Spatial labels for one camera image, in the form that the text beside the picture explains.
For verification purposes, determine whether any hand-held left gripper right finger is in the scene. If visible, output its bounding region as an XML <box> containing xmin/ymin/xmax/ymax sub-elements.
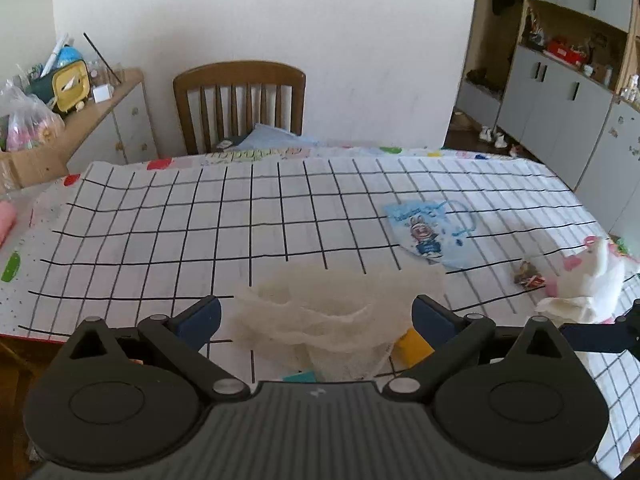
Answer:
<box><xmin>382</xmin><ymin>295</ymin><xmax>573</xmax><ymax>402</ymax></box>

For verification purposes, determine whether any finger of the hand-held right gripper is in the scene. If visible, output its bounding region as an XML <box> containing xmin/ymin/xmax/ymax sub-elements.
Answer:
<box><xmin>559</xmin><ymin>300</ymin><xmax>640</xmax><ymax>361</ymax></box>

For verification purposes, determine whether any white mesh cloth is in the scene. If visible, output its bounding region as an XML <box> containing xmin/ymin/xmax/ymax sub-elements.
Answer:
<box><xmin>234</xmin><ymin>260</ymin><xmax>447</xmax><ymax>385</ymax></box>

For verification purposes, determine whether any dark item on shelf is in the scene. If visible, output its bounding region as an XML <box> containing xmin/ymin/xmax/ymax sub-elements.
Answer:
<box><xmin>466</xmin><ymin>67</ymin><xmax>504</xmax><ymax>94</ymax></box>

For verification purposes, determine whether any wooden chair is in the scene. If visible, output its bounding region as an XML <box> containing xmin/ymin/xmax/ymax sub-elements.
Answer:
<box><xmin>172</xmin><ymin>61</ymin><xmax>307</xmax><ymax>156</ymax></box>

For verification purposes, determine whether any grey wall cabinet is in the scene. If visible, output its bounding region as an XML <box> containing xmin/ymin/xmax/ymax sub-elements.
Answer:
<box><xmin>447</xmin><ymin>0</ymin><xmax>640</xmax><ymax>233</ymax></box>

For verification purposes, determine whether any yellow sponge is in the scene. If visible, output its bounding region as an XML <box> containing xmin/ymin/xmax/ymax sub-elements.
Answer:
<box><xmin>392</xmin><ymin>329</ymin><xmax>433</xmax><ymax>368</ymax></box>

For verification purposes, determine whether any blue round toy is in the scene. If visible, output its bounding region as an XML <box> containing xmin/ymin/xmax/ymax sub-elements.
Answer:
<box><xmin>52</xmin><ymin>45</ymin><xmax>83</xmax><ymax>68</ymax></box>

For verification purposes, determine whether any red box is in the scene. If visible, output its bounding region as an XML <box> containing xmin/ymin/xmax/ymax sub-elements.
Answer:
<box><xmin>546</xmin><ymin>42</ymin><xmax>586</xmax><ymax>66</ymax></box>

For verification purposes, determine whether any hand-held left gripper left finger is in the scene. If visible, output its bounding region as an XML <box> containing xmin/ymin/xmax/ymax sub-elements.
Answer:
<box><xmin>64</xmin><ymin>295</ymin><xmax>251</xmax><ymax>402</ymax></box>

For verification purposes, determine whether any small brown candy wrapper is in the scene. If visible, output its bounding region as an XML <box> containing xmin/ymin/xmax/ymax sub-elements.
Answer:
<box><xmin>511</xmin><ymin>260</ymin><xmax>546</xmax><ymax>289</ymax></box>

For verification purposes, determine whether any pink soft pack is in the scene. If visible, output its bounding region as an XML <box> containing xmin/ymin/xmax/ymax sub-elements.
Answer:
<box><xmin>0</xmin><ymin>200</ymin><xmax>18</xmax><ymax>247</ymax></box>

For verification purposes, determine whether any dark green container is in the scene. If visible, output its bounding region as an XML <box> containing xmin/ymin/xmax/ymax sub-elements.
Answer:
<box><xmin>25</xmin><ymin>75</ymin><xmax>56</xmax><ymax>107</ymax></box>

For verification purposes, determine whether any wooden sideboard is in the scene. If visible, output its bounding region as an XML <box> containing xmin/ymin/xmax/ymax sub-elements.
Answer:
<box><xmin>0</xmin><ymin>67</ymin><xmax>161</xmax><ymax>191</ymax></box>

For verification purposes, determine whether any blue printed face mask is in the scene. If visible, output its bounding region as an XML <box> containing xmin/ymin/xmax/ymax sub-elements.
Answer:
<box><xmin>384</xmin><ymin>199</ymin><xmax>479</xmax><ymax>269</ymax></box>

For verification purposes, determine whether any cardboard box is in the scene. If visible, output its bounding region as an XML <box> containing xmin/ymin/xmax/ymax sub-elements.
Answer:
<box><xmin>0</xmin><ymin>145</ymin><xmax>68</xmax><ymax>191</ymax></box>

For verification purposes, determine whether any crumpled clear plastic bag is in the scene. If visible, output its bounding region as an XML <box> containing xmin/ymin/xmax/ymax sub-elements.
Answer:
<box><xmin>250</xmin><ymin>122</ymin><xmax>318</xmax><ymax>150</ymax></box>

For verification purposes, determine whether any black grid tablecloth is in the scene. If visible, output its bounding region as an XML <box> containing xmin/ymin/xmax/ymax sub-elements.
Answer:
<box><xmin>17</xmin><ymin>156</ymin><xmax>640</xmax><ymax>476</ymax></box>

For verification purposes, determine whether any thin black rod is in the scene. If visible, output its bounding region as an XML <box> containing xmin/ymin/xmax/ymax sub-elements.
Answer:
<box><xmin>83</xmin><ymin>32</ymin><xmax>124</xmax><ymax>86</ymax></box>

